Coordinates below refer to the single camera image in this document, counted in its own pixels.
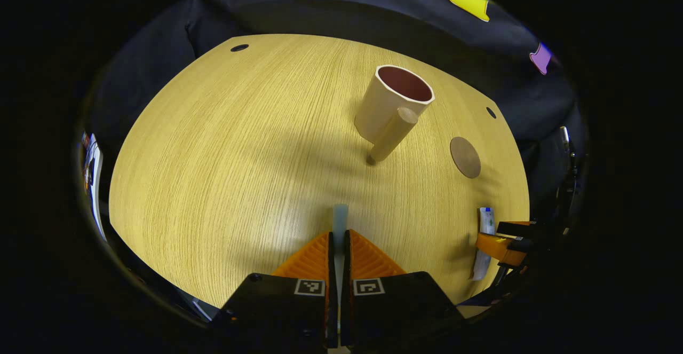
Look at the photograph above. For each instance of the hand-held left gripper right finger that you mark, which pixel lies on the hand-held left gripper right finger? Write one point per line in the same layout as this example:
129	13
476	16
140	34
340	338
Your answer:
395	311

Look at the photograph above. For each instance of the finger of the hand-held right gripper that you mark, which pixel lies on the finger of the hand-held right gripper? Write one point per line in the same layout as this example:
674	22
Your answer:
515	228
499	248

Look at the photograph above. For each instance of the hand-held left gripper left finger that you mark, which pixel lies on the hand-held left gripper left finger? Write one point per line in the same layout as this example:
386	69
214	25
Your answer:
288	311

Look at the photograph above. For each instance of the white toothpaste tube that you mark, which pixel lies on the white toothpaste tube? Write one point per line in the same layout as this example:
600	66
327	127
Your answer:
486	220

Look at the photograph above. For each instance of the brown round coaster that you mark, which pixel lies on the brown round coaster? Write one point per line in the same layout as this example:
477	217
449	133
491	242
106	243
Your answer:
465	157

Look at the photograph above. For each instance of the pale green toothbrush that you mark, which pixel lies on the pale green toothbrush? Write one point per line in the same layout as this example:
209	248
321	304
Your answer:
340	218

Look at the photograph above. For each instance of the beige cup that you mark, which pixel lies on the beige cup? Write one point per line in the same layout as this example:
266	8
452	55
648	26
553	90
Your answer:
381	108

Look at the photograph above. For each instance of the wooden desktop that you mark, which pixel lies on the wooden desktop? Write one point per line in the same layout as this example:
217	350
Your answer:
240	156

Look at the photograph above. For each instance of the black backdrop cloth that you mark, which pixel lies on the black backdrop cloth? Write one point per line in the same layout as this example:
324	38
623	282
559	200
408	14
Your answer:
299	12

